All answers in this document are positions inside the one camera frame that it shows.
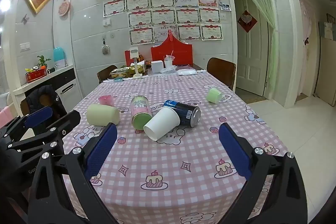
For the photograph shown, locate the brown door mat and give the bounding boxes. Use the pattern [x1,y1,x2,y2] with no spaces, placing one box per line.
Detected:
[236,88,268,104]

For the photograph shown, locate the green potted plant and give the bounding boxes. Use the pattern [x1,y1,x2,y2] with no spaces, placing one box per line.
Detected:
[37,55,52,70]

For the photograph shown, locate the blue and white humidifier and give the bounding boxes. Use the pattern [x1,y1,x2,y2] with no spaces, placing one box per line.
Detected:
[53,47,66,68]

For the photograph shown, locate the small white box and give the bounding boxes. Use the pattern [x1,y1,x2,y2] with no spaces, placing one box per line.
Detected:
[151,61,165,74]

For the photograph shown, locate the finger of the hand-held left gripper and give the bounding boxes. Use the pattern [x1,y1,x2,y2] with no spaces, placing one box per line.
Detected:
[7,110,81,161]
[0,106,54,144]

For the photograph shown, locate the brown wooden chair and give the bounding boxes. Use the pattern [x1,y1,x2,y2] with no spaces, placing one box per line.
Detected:
[206,57,237,91]
[97,65,118,84]

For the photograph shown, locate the black jacket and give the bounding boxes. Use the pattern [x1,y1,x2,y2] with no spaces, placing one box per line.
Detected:
[25,85,68,132]

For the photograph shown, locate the white panel door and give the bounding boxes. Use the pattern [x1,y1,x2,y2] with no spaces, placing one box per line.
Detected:
[233,0,270,97]

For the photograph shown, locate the cream plastic cup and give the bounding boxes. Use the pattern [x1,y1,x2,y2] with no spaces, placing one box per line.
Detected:
[87,104,120,126]

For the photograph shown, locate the dark blue drink can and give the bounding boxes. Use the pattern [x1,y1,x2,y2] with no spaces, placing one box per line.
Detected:
[163,99,201,128]

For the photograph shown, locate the clear plastic bag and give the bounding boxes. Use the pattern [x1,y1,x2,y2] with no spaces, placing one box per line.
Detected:
[160,67,179,75]

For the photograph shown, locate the pink checkered tablecloth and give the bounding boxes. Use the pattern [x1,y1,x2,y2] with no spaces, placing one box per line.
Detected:
[62,70,289,224]

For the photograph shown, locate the glass food container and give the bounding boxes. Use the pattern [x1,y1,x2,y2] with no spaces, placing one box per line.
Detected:
[110,68,132,80]

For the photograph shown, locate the red door ornament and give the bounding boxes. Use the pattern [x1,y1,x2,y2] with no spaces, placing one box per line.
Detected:
[238,10,258,34]

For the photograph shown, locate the red planter box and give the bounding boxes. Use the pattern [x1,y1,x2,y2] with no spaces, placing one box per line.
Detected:
[26,69,48,83]

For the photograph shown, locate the white paper cup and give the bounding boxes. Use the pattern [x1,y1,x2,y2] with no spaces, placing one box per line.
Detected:
[143,106,181,141]

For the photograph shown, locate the green and pink bottle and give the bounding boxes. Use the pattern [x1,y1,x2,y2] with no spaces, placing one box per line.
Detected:
[131,95,153,130]

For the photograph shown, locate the white desk lamp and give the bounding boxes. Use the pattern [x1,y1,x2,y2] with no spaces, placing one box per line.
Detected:
[130,48,144,79]

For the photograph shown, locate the light green plastic cup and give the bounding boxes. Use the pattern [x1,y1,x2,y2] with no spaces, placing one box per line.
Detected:
[206,88,223,104]

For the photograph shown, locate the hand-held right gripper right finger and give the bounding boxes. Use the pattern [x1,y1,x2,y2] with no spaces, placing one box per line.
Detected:
[218,123,310,224]

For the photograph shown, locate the pink cloth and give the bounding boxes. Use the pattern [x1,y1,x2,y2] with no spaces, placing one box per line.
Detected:
[0,106,14,128]

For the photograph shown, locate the white cup with straws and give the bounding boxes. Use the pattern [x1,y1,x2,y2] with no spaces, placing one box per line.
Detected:
[163,55,175,69]

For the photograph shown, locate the white and black sideboard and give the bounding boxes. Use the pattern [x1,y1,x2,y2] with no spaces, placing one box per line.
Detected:
[13,64,85,119]

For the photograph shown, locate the hanging wall ornament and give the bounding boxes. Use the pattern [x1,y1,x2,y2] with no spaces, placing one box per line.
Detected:
[101,38,110,55]

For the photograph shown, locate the group of wall certificates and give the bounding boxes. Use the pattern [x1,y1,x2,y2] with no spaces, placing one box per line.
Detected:
[103,0,223,45]

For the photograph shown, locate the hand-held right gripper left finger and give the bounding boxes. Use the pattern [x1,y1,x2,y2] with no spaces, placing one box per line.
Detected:
[26,123,118,224]

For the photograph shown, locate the red bag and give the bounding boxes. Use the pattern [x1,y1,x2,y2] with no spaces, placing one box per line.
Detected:
[151,29,194,67]

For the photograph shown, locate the pink plastic cup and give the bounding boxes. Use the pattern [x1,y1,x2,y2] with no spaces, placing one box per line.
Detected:
[98,95,116,107]

